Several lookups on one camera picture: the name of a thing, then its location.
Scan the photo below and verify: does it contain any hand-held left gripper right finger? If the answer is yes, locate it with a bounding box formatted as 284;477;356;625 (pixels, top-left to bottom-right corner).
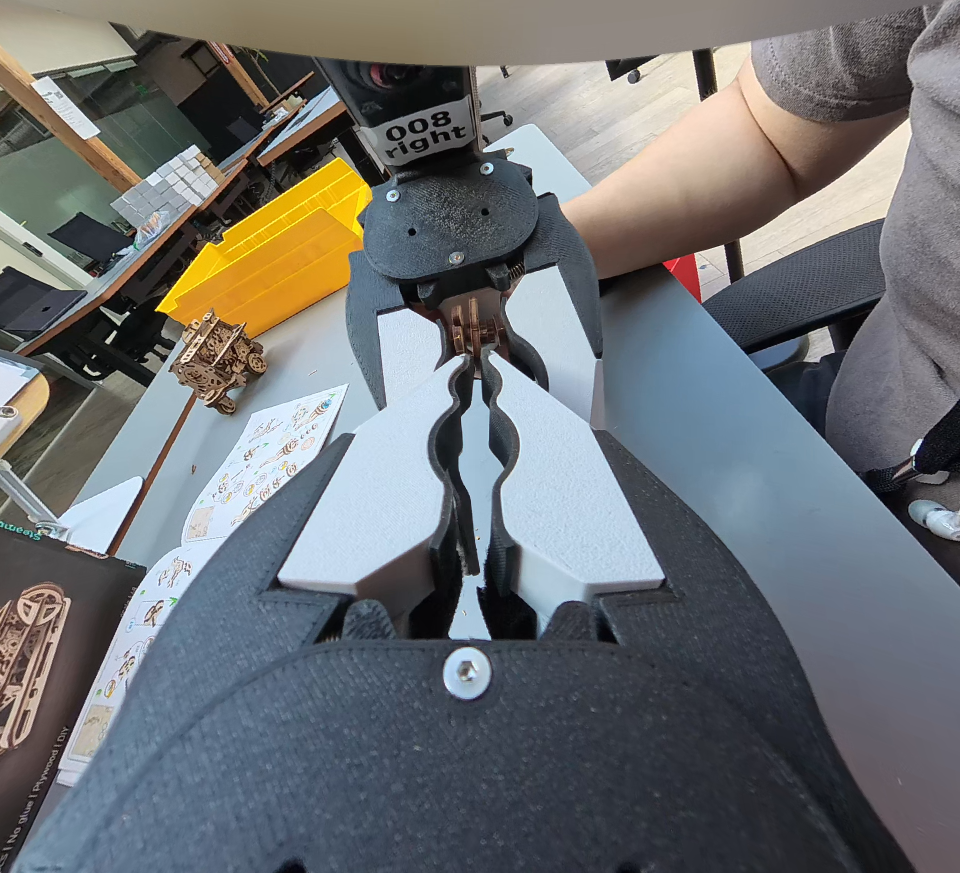
480;350;667;640

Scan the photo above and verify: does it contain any person's right forearm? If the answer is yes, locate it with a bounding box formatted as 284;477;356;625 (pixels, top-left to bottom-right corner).
558;66;912;282

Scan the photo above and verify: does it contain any red object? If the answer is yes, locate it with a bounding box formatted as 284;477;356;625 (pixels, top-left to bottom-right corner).
663;254;704;304

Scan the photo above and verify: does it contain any wooden support post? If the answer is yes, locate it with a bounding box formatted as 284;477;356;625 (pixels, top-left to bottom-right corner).
0;46;144;193

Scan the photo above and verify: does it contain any white paper notice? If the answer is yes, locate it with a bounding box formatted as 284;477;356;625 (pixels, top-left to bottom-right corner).
31;74;102;141

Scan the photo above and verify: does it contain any black model kit box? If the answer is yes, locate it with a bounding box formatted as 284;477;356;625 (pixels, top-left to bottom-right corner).
0;519;148;873

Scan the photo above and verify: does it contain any small wooden gear assembly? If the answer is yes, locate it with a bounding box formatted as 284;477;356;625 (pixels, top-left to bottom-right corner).
448;297;505;358

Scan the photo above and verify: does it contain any stack of small pale boxes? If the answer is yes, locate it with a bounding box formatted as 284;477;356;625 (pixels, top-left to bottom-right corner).
111;145;225;229

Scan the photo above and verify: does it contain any black strap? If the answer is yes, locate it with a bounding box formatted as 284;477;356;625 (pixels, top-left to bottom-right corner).
862;404;960;495

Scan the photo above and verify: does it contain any yellow plastic bin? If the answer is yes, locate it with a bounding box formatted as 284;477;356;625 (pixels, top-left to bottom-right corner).
156;156;374;340

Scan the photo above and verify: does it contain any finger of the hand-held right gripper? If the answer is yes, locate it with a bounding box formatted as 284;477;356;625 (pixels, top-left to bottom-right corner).
491;265;607;433
375;303;460;411

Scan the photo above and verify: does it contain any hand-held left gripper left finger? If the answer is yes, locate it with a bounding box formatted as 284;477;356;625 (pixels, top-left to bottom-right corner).
277;354;482;640

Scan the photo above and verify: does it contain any metal stand leg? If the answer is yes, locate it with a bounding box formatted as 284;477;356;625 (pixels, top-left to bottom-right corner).
0;459;72;540

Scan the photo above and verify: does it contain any black monitor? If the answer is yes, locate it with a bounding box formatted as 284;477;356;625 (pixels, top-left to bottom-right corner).
48;211;132;265

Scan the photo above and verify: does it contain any black laptop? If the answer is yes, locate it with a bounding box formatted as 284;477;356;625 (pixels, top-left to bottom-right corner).
0;265;89;336

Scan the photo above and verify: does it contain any wooden mechanical model vehicle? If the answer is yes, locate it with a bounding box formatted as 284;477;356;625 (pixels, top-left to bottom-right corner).
168;309;269;415

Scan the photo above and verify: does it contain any illustrated instruction booklet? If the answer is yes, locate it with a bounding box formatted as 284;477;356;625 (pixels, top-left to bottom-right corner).
56;384;351;788

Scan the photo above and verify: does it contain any wooden background desk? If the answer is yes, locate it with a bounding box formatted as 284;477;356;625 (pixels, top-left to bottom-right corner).
0;156;252;383
255;84;361;169

